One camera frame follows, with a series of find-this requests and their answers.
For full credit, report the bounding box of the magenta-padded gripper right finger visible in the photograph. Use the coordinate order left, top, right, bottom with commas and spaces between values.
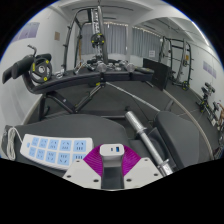
112, 148, 164, 190

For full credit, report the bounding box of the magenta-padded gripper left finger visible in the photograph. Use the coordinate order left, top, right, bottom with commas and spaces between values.
62, 146, 114, 190

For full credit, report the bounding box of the white charger block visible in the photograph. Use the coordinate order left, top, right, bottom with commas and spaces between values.
99, 143, 126, 171

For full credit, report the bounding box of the silver steel barbell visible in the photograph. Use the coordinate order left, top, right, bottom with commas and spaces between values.
106, 82, 174, 177

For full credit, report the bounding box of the white power strip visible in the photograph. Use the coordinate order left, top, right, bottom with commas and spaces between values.
19, 133, 95, 171

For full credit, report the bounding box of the black weight bench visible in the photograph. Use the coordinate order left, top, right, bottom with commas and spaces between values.
1, 53, 156, 121

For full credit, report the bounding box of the black box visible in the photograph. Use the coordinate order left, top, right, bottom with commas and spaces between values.
143, 58, 171, 92

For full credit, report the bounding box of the chrome dumbbells group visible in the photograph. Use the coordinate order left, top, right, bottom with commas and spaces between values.
86, 59, 138, 73

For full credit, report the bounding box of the black yellow exercise machine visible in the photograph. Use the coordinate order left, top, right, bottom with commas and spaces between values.
196, 82, 216, 114

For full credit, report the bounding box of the person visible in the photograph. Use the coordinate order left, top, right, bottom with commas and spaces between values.
216, 102, 224, 133

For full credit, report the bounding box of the black yellow-marked weight plate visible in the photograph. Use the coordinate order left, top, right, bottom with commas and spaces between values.
29, 56, 53, 84

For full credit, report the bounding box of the black squat rack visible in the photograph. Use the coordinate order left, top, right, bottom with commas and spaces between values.
160, 36, 194, 91

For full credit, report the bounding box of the grey window curtain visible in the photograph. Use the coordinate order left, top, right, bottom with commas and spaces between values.
131, 27, 162, 59
79, 22, 128, 56

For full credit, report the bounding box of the small black weight plate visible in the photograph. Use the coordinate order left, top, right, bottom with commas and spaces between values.
90, 32, 106, 46

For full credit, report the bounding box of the black power rack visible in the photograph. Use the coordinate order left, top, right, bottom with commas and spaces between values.
62, 5, 109, 73

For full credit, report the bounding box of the ceiling light strip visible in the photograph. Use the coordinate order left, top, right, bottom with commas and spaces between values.
191, 21, 209, 46

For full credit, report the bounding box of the white coiled power cable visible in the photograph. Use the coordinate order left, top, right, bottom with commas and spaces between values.
6, 126, 26, 161

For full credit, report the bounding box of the small purple wall poster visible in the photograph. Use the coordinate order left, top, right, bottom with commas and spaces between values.
202, 60, 218, 79

